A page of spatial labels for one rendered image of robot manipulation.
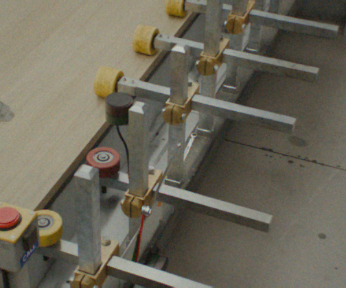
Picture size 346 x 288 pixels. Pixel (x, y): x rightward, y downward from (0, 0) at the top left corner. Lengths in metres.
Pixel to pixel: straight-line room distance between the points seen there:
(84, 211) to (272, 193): 1.74
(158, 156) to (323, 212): 1.01
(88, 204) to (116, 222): 0.60
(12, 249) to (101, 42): 1.18
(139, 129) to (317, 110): 2.09
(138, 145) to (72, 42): 0.68
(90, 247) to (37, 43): 0.89
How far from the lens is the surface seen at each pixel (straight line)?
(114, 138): 2.09
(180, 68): 1.80
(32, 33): 2.30
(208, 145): 2.17
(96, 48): 2.22
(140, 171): 1.68
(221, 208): 1.73
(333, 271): 2.85
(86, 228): 1.49
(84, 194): 1.43
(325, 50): 4.11
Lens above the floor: 2.02
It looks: 37 degrees down
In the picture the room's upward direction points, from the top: 2 degrees clockwise
